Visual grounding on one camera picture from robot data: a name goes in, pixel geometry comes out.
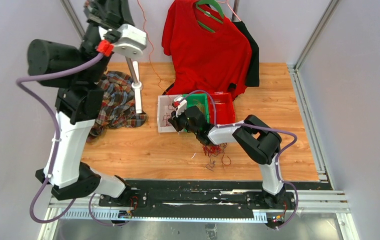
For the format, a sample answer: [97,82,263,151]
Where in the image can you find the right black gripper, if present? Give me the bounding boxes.
[168,107,199,136]

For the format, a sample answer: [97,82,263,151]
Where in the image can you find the red wire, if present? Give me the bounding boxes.
[160,104,177,128]

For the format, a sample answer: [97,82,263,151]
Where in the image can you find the orange wires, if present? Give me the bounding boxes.
[189,97,208,115]

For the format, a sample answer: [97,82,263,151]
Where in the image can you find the long orange wire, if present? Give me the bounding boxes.
[136,0,174,100]

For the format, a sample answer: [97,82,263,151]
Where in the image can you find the coloured wire bundle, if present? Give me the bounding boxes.
[201,143,233,172]

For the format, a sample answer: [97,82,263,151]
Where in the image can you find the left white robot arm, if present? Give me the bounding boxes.
[27,0,133,207]

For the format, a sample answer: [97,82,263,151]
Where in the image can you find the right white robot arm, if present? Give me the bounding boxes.
[168,106,285,209]

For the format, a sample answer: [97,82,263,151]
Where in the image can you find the white plastic bin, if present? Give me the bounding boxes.
[157,95,178,133]

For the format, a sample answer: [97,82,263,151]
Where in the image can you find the green plastic bin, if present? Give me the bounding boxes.
[186,93,210,123]

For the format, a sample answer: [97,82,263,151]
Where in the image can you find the red plastic bin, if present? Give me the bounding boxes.
[210,92,235,125]

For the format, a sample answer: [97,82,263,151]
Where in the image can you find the metal rack pole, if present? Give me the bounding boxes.
[125,57,141,89]

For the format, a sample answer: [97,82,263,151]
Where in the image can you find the plaid flannel shirt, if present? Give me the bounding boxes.
[87,71,148,142]

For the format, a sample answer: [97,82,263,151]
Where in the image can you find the red t-shirt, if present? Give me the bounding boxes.
[161,0,252,98]

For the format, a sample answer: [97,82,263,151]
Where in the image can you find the black t-shirt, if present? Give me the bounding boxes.
[233,21,260,88]

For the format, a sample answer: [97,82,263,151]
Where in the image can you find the green clothes hanger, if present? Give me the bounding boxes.
[193,0,225,34]

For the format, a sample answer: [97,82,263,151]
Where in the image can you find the pink clothes hanger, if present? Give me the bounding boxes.
[217,0,242,22]

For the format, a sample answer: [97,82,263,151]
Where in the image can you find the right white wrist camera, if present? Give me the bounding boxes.
[172,95,187,117]

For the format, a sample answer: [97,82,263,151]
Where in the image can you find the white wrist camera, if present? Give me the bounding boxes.
[172,95,187,117]
[97,24,147,59]

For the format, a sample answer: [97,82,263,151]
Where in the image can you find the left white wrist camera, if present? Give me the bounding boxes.
[97,24,147,59]

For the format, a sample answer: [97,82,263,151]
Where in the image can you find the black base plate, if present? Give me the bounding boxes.
[98,179,295,219]

